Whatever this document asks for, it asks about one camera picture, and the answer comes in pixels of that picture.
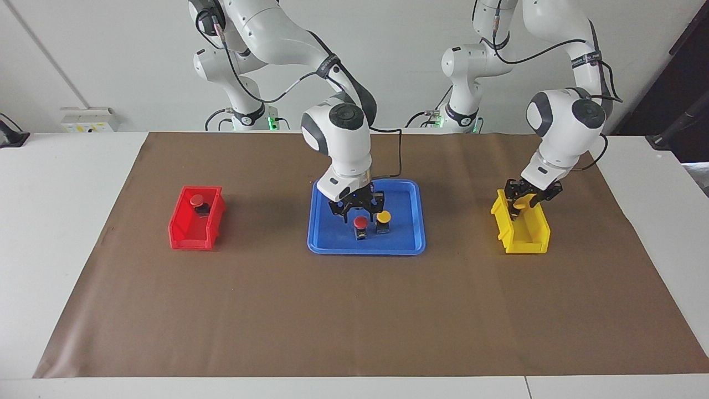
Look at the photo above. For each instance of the red plastic bin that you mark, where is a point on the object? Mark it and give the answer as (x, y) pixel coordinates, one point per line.
(185, 233)

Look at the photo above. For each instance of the white wall conduit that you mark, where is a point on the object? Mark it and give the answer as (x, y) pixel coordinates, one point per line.
(47, 58)

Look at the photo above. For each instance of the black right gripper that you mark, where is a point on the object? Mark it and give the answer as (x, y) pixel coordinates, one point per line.
(357, 198)

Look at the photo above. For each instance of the black device on table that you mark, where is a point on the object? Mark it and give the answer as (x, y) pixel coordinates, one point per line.
(11, 136)

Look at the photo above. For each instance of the brown paper table mat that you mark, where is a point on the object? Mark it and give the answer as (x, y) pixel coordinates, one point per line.
(332, 310)

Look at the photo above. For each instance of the red push button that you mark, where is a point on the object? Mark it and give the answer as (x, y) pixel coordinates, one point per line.
(198, 200)
(360, 221)

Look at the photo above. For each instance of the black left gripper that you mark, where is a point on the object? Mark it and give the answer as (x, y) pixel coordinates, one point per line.
(534, 187)

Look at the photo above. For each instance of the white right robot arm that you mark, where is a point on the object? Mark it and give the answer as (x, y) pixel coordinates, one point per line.
(343, 144)

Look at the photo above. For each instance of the white wall socket box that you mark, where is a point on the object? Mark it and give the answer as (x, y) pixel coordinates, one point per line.
(88, 119)

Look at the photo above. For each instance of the yellow push button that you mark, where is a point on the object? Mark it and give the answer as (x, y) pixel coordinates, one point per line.
(384, 216)
(519, 204)

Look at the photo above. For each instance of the blue plastic tray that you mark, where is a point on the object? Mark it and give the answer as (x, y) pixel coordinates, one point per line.
(404, 233)

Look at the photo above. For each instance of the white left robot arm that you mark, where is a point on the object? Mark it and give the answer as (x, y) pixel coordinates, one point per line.
(565, 127)

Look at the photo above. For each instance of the black stand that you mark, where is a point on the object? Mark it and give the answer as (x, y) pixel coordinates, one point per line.
(678, 130)

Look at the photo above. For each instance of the yellow plastic bin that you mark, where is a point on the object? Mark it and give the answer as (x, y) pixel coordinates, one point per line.
(526, 238)

